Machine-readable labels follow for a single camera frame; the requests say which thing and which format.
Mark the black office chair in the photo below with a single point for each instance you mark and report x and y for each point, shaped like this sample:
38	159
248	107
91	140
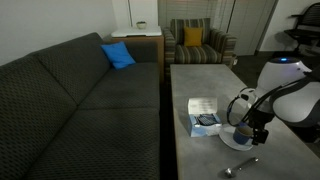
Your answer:
305	30

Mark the metal spoon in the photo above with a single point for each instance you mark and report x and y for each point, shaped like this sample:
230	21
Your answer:
240	167

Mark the striped armchair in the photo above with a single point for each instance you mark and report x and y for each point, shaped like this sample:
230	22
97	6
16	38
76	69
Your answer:
196	53

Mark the blue mug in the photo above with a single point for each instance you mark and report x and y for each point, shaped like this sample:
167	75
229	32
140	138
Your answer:
240	136

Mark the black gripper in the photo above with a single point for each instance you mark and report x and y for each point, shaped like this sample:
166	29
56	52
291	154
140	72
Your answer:
260	119

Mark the yellow cushion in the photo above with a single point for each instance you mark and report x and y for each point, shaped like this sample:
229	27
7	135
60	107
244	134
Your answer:
193	36

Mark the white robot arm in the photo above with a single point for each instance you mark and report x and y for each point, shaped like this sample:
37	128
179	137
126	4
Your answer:
293	100

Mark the blue and white mask box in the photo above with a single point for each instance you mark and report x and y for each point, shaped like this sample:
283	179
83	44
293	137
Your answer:
203	108

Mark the black arc floor lamp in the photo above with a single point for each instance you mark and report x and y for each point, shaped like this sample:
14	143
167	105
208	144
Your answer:
231	16

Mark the blue cushion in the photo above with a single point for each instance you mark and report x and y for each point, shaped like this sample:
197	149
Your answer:
118	55

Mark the dark grey fabric sofa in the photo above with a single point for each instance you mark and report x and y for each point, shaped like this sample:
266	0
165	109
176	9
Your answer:
83	110

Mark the white plate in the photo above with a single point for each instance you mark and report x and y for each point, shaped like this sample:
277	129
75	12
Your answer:
227	136

